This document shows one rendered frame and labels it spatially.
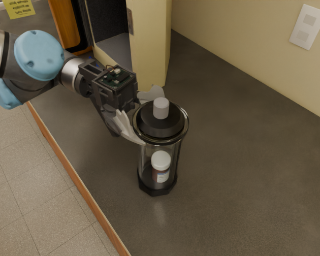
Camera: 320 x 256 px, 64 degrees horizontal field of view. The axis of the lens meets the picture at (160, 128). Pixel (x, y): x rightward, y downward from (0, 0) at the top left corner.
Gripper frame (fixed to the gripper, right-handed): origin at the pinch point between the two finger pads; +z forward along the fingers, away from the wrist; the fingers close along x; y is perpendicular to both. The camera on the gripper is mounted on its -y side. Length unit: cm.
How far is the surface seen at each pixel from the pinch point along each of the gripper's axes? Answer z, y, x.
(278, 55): 7, -10, 58
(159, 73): -22.5, -14.1, 29.9
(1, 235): -84, -115, -39
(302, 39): 12, -1, 56
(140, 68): -24.4, -9.1, 22.5
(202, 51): -23, -20, 60
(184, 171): 3.5, -20.4, 6.3
